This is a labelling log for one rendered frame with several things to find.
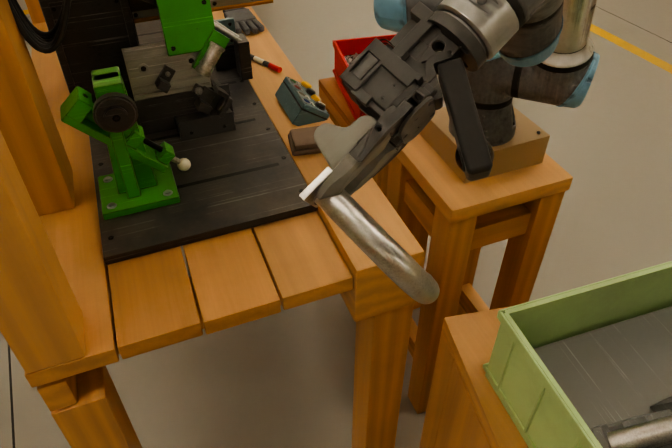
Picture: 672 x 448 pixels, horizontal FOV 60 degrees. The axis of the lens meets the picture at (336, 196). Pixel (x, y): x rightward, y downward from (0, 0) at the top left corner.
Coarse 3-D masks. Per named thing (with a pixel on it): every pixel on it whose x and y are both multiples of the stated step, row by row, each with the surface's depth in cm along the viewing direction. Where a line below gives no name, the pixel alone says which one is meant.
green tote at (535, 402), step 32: (576, 288) 93; (608, 288) 94; (640, 288) 98; (512, 320) 88; (544, 320) 94; (576, 320) 98; (608, 320) 101; (512, 352) 89; (512, 384) 91; (544, 384) 81; (512, 416) 92; (544, 416) 84; (576, 416) 76
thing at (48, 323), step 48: (0, 0) 96; (0, 48) 96; (0, 96) 101; (0, 144) 72; (48, 144) 109; (0, 192) 70; (48, 192) 115; (0, 240) 74; (48, 240) 86; (0, 288) 78; (48, 288) 81; (48, 336) 87
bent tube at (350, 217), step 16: (320, 176) 56; (304, 192) 56; (336, 208) 56; (352, 208) 56; (352, 224) 56; (368, 224) 56; (352, 240) 56; (368, 240) 55; (384, 240) 55; (368, 256) 56; (384, 256) 55; (400, 256) 55; (384, 272) 56; (400, 272) 55; (416, 272) 56; (416, 288) 57; (432, 288) 58
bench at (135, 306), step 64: (64, 128) 143; (64, 256) 109; (192, 256) 109; (256, 256) 109; (320, 256) 109; (128, 320) 98; (192, 320) 98; (384, 320) 118; (64, 384) 95; (384, 384) 134
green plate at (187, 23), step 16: (160, 0) 126; (176, 0) 127; (192, 0) 128; (208, 0) 129; (160, 16) 127; (176, 16) 128; (192, 16) 129; (208, 16) 130; (176, 32) 129; (192, 32) 130; (208, 32) 132; (176, 48) 130; (192, 48) 132
